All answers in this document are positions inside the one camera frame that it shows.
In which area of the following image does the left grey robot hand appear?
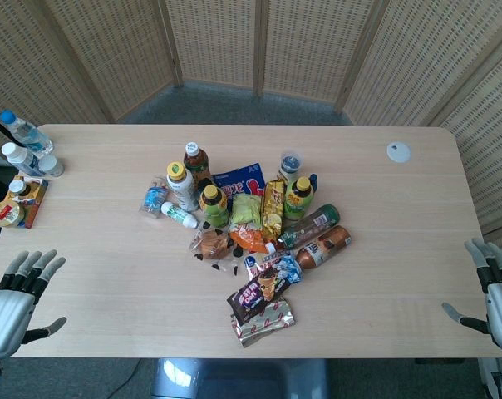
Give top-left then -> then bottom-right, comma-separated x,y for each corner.
0,249 -> 68,359

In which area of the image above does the brown bottle green cap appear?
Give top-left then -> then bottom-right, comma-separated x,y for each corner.
277,203 -> 342,251

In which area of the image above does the copper coffee bottle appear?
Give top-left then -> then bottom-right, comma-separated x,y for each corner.
293,224 -> 353,272

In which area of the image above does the woven bamboo folding screen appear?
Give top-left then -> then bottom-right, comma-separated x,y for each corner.
0,0 -> 502,267

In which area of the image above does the white drink bottle yellow cap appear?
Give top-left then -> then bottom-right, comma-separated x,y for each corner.
165,161 -> 200,213

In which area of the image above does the yellow orange cardboard box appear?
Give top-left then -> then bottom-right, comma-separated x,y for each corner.
4,175 -> 50,230

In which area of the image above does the white cap water bottle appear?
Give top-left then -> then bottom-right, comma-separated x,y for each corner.
1,141 -> 48,178

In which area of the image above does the round can yellow lid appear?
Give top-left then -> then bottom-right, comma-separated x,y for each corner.
0,199 -> 27,229

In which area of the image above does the gold snack bag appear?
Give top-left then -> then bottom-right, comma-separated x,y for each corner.
260,177 -> 288,243

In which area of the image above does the orange snack bag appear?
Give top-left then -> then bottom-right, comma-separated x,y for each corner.
229,222 -> 273,255

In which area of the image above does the green tea bottle yellow cap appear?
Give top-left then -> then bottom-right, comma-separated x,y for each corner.
198,184 -> 230,229
283,175 -> 317,222

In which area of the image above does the purple ice cream cone wrapper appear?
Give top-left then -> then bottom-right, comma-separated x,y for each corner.
226,267 -> 293,324

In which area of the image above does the silver red snack wrapper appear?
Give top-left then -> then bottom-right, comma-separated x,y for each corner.
229,295 -> 298,350

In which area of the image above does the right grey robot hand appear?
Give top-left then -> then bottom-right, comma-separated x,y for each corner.
441,237 -> 502,355

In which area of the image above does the clear cup blue lid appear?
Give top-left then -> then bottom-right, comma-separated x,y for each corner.
278,151 -> 306,185

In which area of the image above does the blue snack bag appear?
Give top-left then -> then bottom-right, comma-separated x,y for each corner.
212,161 -> 266,201

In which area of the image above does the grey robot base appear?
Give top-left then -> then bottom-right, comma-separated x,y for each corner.
150,357 -> 332,399

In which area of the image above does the black floor cable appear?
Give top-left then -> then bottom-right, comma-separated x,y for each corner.
120,357 -> 147,394

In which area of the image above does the yellow green snack bag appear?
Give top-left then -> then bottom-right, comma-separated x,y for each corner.
229,194 -> 263,234

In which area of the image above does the blue cap water bottle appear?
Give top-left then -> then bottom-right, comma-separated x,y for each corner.
0,109 -> 54,157

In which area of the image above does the small blue-label bottle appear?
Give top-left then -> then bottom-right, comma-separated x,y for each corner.
140,175 -> 170,218

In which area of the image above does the brown tea bottle white cap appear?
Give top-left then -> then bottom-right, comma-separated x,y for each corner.
182,141 -> 213,186

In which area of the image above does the small white green bottle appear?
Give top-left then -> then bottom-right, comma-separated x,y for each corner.
160,201 -> 199,229

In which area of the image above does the bread in panda bag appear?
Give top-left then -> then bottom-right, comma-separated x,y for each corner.
187,223 -> 244,278

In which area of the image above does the blue white snack pack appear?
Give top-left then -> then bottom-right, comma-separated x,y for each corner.
244,252 -> 304,288

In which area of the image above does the white table grommet cover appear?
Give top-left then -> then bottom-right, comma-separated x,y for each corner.
386,140 -> 412,165

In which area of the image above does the small brown bottle white cap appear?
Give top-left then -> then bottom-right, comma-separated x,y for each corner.
8,179 -> 32,201

